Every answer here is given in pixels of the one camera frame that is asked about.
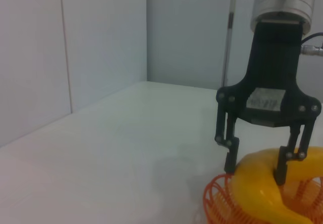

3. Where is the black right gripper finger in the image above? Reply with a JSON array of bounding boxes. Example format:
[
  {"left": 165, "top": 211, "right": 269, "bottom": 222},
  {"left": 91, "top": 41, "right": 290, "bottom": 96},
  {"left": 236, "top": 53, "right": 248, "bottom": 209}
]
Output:
[
  {"left": 274, "top": 119, "right": 316, "bottom": 186},
  {"left": 215, "top": 107, "right": 240, "bottom": 176}
]

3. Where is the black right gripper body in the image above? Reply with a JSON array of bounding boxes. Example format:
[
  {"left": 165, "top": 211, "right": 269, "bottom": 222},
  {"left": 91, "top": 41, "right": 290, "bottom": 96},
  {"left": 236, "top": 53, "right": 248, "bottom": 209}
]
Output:
[{"left": 216, "top": 23, "right": 322, "bottom": 129}]

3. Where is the yellow banana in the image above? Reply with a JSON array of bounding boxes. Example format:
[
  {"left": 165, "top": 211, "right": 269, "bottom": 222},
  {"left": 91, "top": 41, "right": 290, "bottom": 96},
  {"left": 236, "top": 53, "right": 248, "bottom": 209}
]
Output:
[{"left": 231, "top": 146, "right": 323, "bottom": 224}]

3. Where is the orange wire basket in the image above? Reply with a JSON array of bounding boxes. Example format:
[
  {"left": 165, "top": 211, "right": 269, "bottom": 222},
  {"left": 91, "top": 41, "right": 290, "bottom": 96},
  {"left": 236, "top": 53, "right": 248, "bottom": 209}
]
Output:
[{"left": 203, "top": 173, "right": 323, "bottom": 224}]

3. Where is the thin grey vertical pole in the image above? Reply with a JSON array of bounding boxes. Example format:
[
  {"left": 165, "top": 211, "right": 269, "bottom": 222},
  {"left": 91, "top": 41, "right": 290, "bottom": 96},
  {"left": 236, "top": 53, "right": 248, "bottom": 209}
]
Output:
[{"left": 221, "top": 0, "right": 238, "bottom": 87}]

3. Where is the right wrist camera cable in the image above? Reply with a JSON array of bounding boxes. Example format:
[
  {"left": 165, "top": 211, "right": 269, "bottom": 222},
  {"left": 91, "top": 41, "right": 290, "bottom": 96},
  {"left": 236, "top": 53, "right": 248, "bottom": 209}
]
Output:
[{"left": 300, "top": 32, "right": 323, "bottom": 58}]

